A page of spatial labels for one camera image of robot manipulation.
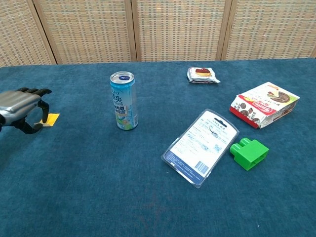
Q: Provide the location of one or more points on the green plastic building block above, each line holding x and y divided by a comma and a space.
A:
249, 154

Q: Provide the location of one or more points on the wrapped cake snack packet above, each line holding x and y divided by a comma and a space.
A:
203, 75

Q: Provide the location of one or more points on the clear blister pack with card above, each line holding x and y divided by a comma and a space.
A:
200, 148

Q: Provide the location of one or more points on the red white cookie box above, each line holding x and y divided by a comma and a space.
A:
264, 106

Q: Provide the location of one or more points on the yellow sticky note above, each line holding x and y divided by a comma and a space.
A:
52, 119

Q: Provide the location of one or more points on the woven bamboo folding screen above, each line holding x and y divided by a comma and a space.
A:
172, 29

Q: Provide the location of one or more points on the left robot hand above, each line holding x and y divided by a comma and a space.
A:
17, 103

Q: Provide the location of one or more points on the light blue drink can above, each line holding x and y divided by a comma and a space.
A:
124, 103

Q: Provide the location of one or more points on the blue carpet table cover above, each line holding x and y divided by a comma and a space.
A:
74, 172

